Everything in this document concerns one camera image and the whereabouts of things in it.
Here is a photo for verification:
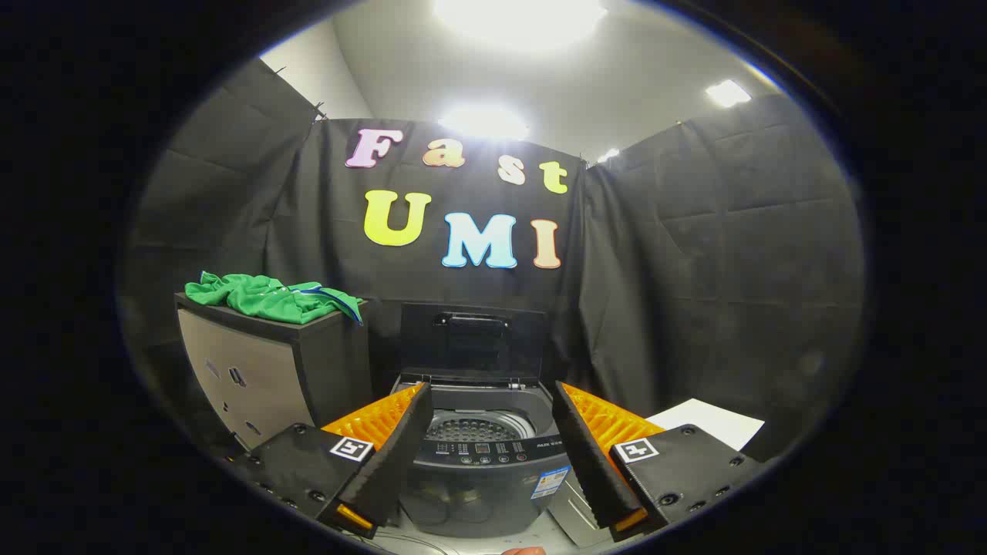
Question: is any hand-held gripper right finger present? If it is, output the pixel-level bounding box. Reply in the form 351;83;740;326
552;381;766;544

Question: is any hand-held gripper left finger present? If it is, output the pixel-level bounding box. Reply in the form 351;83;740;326
231;382;434;539

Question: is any dark grey washing machine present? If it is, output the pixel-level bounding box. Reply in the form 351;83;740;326
389;373;575;539

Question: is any green polo shirt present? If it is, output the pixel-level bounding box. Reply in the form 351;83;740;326
184;271;364;326

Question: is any white floor sheet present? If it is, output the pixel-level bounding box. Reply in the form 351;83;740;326
646;398;766;452

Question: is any dark grey cabinet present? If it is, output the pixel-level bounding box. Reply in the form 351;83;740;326
174;291;376;452

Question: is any black backdrop cloth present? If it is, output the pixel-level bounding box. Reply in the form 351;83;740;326
116;58;864;463

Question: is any ceiling light panel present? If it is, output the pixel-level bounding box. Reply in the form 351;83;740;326
705;79;753;109
432;0;610;51

